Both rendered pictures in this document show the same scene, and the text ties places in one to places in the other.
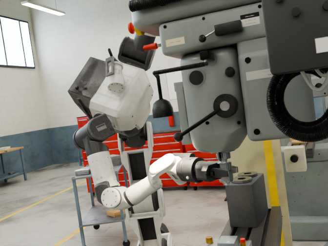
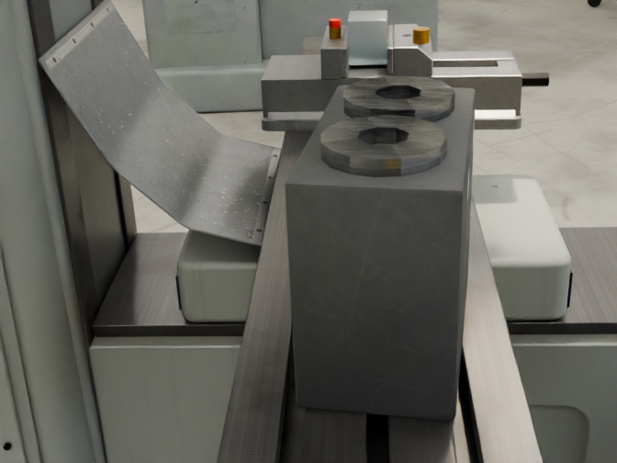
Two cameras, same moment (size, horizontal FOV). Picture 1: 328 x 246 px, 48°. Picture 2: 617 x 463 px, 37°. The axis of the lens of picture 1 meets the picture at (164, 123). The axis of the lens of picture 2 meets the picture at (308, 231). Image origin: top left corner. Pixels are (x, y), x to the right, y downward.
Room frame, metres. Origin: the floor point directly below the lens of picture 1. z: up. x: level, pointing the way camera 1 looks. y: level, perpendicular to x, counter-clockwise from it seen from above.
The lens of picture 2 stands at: (2.29, -0.58, 1.34)
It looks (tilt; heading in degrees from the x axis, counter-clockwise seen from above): 26 degrees down; 164
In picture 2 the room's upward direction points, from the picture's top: 2 degrees counter-clockwise
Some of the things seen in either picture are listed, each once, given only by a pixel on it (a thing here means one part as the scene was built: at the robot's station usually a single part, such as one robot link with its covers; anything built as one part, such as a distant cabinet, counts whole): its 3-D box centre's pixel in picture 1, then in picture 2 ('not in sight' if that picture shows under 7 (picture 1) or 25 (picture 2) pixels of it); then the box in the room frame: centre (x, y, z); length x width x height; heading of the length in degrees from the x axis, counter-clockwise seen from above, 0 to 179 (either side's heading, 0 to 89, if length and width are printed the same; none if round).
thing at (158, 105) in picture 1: (162, 108); not in sight; (1.28, 0.00, 1.47); 0.07 x 0.07 x 0.06
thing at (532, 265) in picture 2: not in sight; (370, 233); (1.21, -0.18, 0.77); 0.50 x 0.35 x 0.12; 70
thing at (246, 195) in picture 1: (247, 197); (391, 231); (1.67, -0.33, 1.01); 0.22 x 0.12 x 0.20; 152
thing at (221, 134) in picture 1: (217, 101); not in sight; (1.21, -0.18, 1.47); 0.21 x 0.19 x 0.32; 160
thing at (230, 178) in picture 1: (225, 173); not in sight; (1.21, -0.18, 1.23); 0.05 x 0.05 x 0.06
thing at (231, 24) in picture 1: (220, 32); not in sight; (1.06, -0.19, 1.66); 0.12 x 0.04 x 0.04; 70
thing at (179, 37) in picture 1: (220, 34); not in sight; (1.20, -0.22, 1.68); 0.34 x 0.24 x 0.10; 70
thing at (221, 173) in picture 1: (219, 173); not in sight; (1.19, -0.16, 1.24); 0.06 x 0.02 x 0.03; 45
